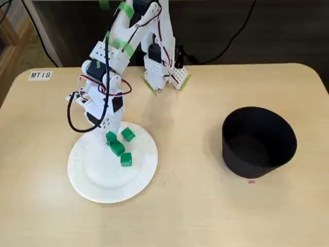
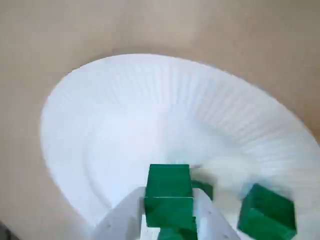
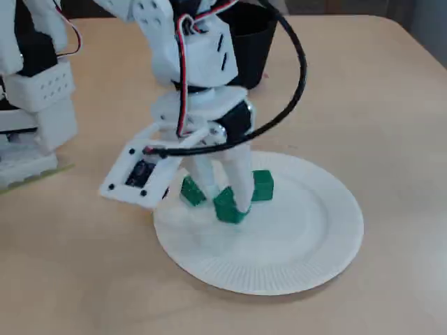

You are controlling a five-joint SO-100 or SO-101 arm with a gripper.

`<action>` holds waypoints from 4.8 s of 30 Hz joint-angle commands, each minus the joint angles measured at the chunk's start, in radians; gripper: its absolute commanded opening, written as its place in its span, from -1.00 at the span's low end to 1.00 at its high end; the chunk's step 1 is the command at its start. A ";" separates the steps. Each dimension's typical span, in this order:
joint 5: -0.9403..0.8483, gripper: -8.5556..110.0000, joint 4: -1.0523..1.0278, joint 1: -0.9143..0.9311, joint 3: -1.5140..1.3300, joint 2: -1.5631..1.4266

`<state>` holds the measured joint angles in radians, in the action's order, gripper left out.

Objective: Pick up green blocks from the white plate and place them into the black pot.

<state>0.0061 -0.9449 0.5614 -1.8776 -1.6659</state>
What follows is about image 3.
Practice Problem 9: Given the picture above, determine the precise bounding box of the white paper plate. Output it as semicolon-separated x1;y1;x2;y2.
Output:
153;150;365;297

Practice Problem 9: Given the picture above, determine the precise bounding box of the green block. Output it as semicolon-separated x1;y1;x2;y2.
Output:
250;170;275;202
213;186;253;224
179;175;207;207

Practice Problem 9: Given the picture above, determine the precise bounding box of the red white wrist servo wire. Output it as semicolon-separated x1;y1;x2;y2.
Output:
175;13;207;139

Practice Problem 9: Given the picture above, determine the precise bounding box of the yellow-green base plate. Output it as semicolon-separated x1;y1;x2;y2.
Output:
0;163;76;195

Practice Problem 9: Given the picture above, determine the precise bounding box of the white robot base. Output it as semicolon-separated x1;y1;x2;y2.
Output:
0;139;59;186

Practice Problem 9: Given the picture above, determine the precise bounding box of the thick black camera cable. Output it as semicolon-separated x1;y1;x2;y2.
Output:
142;0;309;160

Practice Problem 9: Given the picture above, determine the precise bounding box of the red white shoulder servo wire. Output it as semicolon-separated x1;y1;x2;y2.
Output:
52;0;85;59

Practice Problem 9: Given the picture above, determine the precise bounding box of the black cup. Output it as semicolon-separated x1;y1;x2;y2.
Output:
216;0;279;90

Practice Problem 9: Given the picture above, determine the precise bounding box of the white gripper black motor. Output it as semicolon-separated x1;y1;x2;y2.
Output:
152;86;258;214

